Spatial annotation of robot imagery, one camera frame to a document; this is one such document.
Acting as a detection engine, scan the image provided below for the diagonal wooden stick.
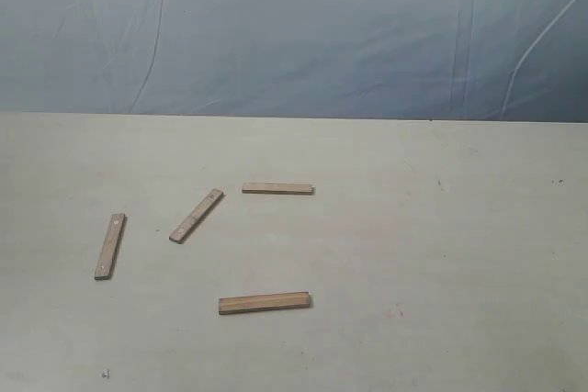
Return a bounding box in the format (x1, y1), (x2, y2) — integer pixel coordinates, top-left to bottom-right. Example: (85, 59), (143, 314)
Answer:
(218, 291), (311, 315)

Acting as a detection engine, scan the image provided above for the blue-grey backdrop cloth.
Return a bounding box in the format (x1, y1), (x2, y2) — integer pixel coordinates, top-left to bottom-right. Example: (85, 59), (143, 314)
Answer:
(1, 0), (587, 122)

